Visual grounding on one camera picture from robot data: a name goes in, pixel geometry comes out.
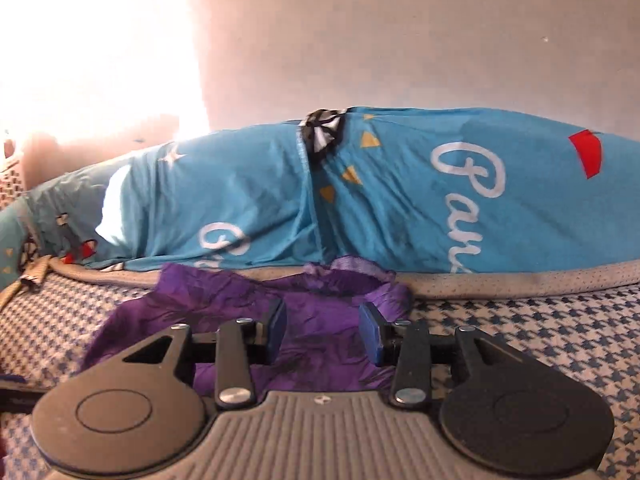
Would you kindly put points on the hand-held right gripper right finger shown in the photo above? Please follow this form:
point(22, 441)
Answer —
point(370, 332)

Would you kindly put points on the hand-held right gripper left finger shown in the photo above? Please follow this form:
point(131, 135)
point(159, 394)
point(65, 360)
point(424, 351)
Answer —
point(276, 327)

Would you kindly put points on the purple floral sweater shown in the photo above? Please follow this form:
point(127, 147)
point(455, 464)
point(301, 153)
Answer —
point(310, 320)

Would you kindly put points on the blue airplane print bed sheet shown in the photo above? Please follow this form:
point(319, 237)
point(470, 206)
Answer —
point(400, 200)

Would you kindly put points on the houndstooth mattress cover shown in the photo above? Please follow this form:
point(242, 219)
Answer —
point(550, 335)

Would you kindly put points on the white perforated laundry basket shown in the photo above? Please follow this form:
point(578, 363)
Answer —
point(10, 185)

